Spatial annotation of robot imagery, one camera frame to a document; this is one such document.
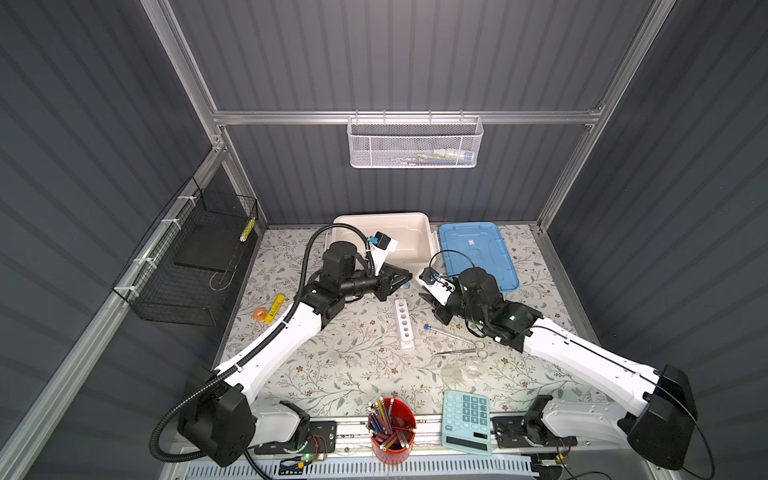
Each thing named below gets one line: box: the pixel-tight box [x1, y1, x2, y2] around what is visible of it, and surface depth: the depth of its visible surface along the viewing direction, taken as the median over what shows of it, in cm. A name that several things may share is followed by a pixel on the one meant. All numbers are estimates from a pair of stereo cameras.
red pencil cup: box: [366, 394, 417, 466], surface depth 66 cm
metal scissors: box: [434, 341, 489, 361], surface depth 89 cm
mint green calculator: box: [442, 390, 492, 456], surface depth 76 cm
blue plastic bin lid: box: [439, 222, 520, 291], surface depth 115 cm
